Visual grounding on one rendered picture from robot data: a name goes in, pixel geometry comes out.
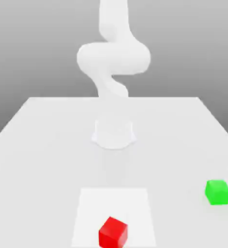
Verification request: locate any small red cube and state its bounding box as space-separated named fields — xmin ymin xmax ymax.
xmin=98 ymin=216 xmax=128 ymax=248

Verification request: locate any small green cube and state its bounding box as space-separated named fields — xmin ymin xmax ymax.
xmin=204 ymin=179 xmax=228 ymax=206

